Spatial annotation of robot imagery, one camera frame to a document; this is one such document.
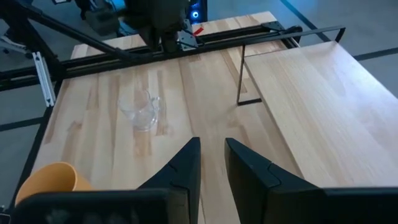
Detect clear glass mug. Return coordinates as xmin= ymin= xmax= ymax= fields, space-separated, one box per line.
xmin=118 ymin=89 xmax=161 ymax=131

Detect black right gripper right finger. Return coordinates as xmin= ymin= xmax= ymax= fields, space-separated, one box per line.
xmin=224 ymin=138 xmax=327 ymax=224

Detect computer with blue light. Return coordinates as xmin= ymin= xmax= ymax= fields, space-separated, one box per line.
xmin=187 ymin=0 xmax=208 ymax=25

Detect silver metal bracket plate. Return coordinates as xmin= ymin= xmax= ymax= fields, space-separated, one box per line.
xmin=177 ymin=19 xmax=199 ymax=51

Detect black diagonal frame strut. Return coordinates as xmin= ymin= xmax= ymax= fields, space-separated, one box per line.
xmin=0 ymin=0 xmax=133 ymax=60

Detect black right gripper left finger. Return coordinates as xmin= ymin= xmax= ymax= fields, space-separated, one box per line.
xmin=138 ymin=137 xmax=201 ymax=224

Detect black aluminium frame rail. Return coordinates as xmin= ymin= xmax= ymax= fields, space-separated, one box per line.
xmin=0 ymin=21 xmax=303 ymax=91

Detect silver aluminium extrusion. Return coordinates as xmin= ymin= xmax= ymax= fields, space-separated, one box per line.
xmin=32 ymin=51 xmax=57 ymax=108

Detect wooden shelf with black frame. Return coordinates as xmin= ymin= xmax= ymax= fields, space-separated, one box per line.
xmin=236 ymin=25 xmax=398 ymax=189

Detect orange plastic cup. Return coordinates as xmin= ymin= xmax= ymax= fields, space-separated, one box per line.
xmin=14 ymin=161 xmax=94 ymax=206

